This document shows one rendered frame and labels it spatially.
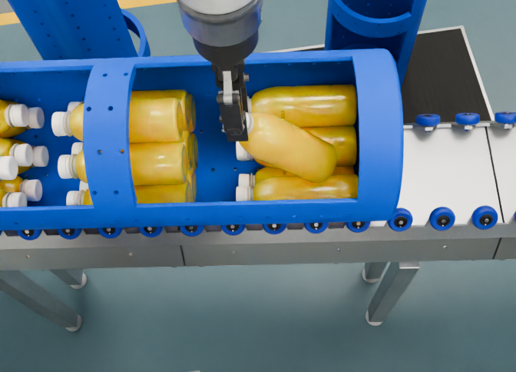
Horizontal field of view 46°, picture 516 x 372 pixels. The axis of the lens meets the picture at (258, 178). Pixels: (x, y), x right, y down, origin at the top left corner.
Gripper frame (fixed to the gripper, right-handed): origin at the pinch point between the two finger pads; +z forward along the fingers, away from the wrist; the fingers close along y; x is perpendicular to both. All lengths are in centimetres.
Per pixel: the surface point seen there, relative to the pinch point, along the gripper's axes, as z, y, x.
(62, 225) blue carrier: 19.0, -8.9, 29.6
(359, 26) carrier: 68, 68, -30
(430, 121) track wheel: 28.5, 14.0, -34.6
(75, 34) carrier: 43, 48, 42
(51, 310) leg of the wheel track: 100, -4, 60
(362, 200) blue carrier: 12.8, -8.2, -18.2
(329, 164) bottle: 13.5, -1.7, -13.8
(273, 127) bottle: 3.8, -0.4, -5.1
